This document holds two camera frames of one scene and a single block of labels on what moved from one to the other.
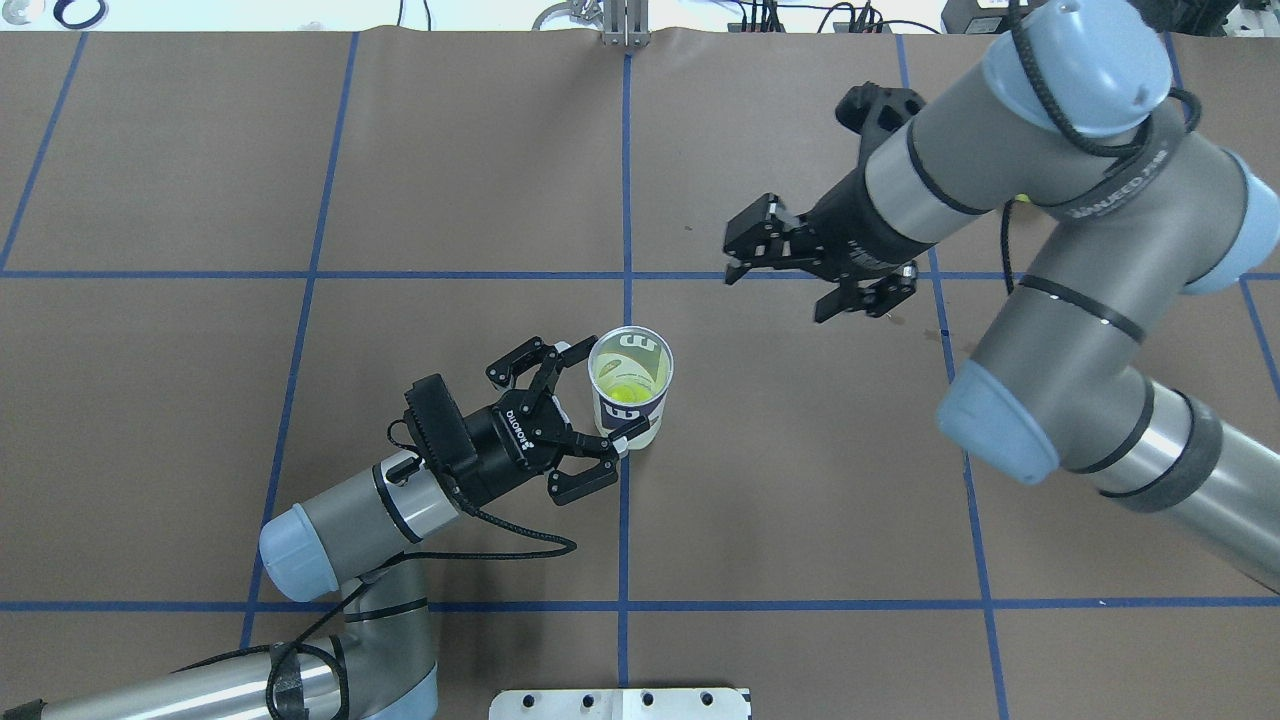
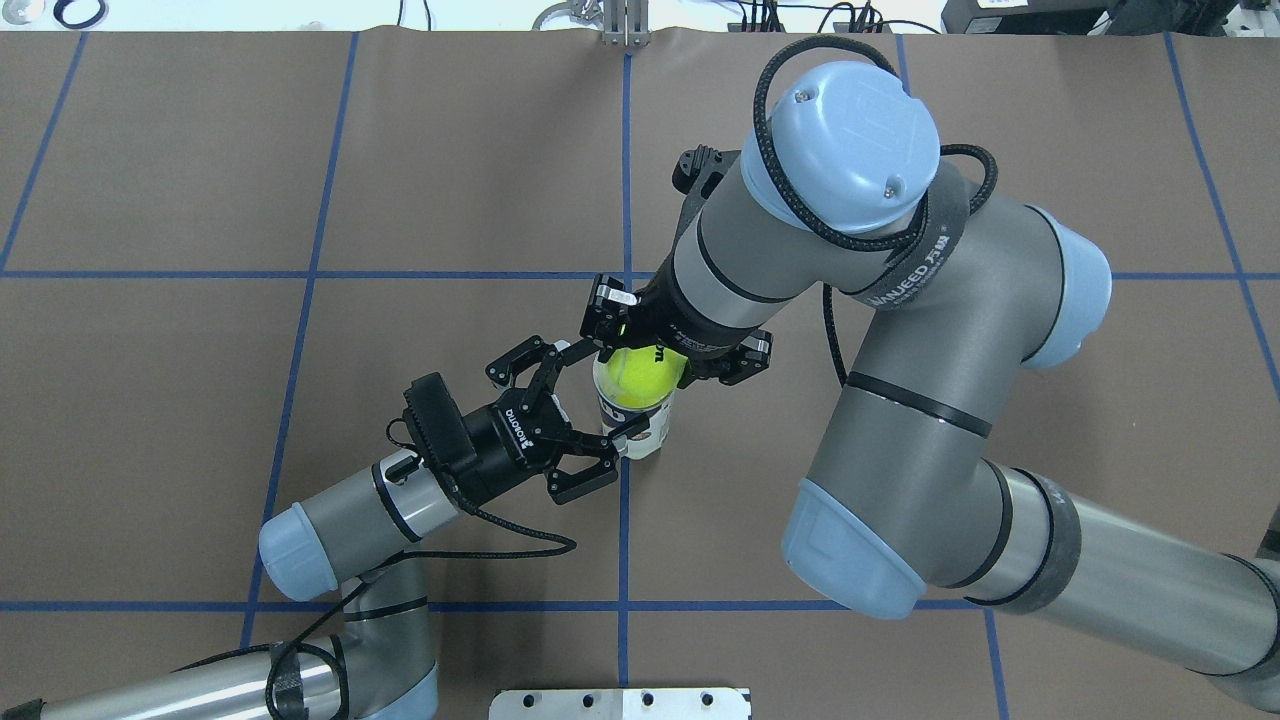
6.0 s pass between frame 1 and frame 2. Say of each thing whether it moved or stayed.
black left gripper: stayed
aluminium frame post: stayed
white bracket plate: stayed
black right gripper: moved
